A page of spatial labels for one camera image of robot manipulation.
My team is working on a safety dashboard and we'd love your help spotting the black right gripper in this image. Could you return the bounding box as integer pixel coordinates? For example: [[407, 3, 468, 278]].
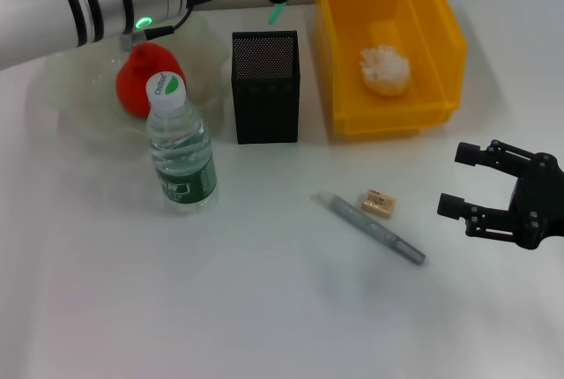
[[436, 139, 564, 251]]

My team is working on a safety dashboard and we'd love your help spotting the green pen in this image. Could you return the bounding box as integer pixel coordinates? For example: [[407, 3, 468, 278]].
[[267, 1, 286, 26]]

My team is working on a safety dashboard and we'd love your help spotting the white paper ball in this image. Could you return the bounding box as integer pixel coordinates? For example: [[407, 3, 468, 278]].
[[360, 44, 412, 97]]

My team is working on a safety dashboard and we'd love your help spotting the orange fruit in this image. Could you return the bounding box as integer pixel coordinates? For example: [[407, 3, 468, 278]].
[[115, 42, 186, 116]]

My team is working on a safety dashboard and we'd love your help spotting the clear green-label water bottle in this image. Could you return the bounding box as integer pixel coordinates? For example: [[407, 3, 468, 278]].
[[145, 71, 219, 216]]

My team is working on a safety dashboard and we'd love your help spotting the beige eraser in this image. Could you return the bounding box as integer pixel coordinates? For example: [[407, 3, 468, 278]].
[[360, 189, 397, 220]]

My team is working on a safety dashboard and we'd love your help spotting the grey marker pen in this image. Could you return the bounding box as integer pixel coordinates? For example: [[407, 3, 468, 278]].
[[310, 191, 427, 267]]

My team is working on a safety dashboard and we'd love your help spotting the black mesh pen holder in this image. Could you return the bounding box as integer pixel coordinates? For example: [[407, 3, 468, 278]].
[[231, 29, 301, 145]]

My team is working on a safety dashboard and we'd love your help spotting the pale green glass fruit plate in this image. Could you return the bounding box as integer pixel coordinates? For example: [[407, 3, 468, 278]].
[[46, 12, 229, 133]]

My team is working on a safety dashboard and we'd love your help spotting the yellow plastic bin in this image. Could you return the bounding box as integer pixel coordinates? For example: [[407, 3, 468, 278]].
[[309, 0, 468, 137]]

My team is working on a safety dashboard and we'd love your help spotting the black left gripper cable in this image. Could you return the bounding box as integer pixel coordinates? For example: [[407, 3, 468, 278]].
[[119, 6, 195, 52]]

